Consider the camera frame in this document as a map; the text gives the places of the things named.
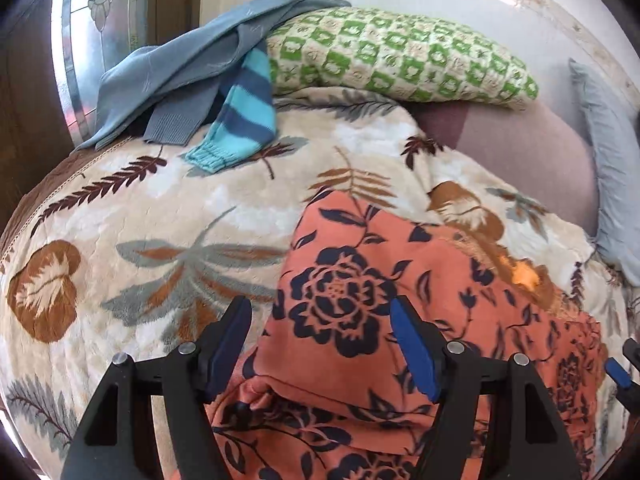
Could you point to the wooden window frame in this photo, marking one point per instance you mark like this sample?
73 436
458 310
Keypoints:
30 110

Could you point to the pale blue pillow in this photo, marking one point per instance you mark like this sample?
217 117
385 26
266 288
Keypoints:
607 160

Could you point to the mauve quilted bedsheet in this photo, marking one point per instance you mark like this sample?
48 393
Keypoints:
525 145

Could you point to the orange floral garment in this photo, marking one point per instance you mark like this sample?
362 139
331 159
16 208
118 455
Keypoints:
345 280

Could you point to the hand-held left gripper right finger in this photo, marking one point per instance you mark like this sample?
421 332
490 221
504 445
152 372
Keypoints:
414 352

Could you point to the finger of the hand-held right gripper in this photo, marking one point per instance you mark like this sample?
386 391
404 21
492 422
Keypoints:
618 373

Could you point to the green checked pillow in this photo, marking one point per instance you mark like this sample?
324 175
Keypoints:
400 57

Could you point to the blue-grey sweater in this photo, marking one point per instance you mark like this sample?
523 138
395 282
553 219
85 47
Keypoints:
200 65

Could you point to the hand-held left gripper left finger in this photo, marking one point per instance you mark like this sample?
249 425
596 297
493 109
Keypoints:
227 347

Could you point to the leaf-print fleece blanket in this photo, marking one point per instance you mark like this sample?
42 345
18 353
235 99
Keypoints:
165 240

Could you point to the leaded glass window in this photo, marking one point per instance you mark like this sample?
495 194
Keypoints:
95 25

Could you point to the blue striped knit sweater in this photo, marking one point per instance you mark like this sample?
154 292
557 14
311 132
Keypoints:
240 110

